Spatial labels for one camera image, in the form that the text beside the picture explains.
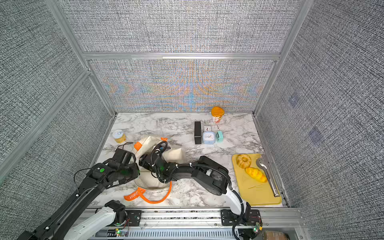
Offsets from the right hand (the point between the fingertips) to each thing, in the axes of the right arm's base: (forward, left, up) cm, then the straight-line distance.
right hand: (137, 157), depth 83 cm
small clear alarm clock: (+28, -42, -11) cm, 52 cm away
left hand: (-9, -5, +1) cm, 10 cm away
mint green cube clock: (+19, -49, -7) cm, 53 cm away
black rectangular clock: (+20, -34, -5) cm, 40 cm away
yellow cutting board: (-11, -65, -9) cm, 66 cm away
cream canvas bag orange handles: (+5, -8, +2) cm, 10 cm away
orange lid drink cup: (+41, -50, -8) cm, 65 cm away
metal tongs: (-1, -71, -6) cm, 71 cm away
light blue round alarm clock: (+20, -43, -10) cm, 48 cm away
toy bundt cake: (+1, -62, -8) cm, 62 cm away
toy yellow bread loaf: (-7, -67, -9) cm, 68 cm away
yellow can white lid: (+18, +17, -6) cm, 26 cm away
